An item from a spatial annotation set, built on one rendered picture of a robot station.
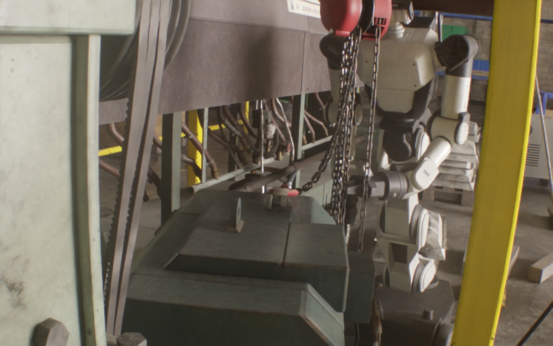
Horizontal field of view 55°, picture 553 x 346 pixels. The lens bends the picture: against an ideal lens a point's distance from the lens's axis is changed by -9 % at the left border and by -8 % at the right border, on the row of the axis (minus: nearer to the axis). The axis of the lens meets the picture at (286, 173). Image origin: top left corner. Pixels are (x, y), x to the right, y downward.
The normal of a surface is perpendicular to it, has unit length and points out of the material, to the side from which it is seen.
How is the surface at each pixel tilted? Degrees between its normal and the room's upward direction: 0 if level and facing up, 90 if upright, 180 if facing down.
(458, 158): 64
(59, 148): 90
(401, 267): 39
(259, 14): 78
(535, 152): 90
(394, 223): 104
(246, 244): 0
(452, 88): 94
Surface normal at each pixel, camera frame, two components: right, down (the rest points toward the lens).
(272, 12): 0.91, -0.07
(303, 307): 0.25, -0.94
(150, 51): 0.91, 0.19
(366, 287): -0.06, 0.21
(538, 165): -0.31, 0.18
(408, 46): -0.38, -0.18
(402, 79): -0.39, 0.57
